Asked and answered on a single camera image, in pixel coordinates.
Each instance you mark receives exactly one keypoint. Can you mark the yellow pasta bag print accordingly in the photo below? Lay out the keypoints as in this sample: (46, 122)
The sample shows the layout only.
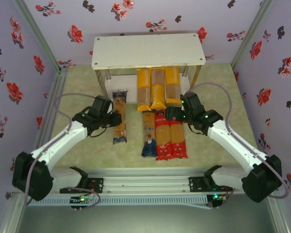
(158, 94)

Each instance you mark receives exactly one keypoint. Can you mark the blue pasta bag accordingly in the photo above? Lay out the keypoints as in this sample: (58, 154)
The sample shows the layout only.
(149, 136)
(120, 102)

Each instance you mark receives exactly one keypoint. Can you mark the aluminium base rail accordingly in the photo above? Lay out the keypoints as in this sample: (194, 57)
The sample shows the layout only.
(145, 182)

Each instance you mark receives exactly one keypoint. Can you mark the white two-tier shelf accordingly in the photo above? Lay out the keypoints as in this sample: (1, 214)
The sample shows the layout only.
(148, 51)

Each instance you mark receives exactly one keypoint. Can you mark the yellow pasta bag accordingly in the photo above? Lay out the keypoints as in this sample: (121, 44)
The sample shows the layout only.
(144, 80)
(173, 80)

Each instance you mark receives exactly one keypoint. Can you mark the aluminium corner post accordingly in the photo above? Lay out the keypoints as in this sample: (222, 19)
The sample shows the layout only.
(38, 34)
(252, 34)

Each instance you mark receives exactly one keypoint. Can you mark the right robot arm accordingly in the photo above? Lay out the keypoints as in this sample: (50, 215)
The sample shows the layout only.
(232, 143)

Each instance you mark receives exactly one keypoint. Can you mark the red spaghetti bag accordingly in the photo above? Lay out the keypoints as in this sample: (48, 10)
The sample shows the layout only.
(179, 138)
(163, 136)

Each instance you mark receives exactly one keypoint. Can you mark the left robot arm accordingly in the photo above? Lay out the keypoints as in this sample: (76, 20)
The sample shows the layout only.
(60, 143)

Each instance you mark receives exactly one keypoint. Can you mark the aluminium side rail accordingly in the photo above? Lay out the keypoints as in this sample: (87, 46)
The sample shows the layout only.
(59, 82)

